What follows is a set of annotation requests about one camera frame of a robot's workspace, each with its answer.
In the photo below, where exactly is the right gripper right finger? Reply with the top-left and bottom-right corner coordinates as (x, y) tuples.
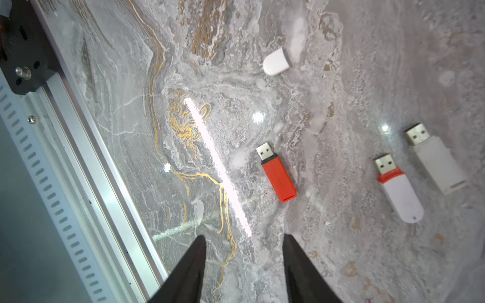
(282, 234), (342, 303)

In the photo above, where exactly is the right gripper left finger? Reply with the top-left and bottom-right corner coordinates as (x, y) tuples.
(149, 235), (207, 303)

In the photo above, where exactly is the white usb cap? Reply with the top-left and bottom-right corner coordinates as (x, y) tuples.
(263, 47), (290, 76)

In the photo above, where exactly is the aluminium front rail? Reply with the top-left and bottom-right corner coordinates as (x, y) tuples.
(1, 1), (165, 302)

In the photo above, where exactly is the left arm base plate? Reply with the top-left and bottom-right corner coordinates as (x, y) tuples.
(1, 1), (61, 95)

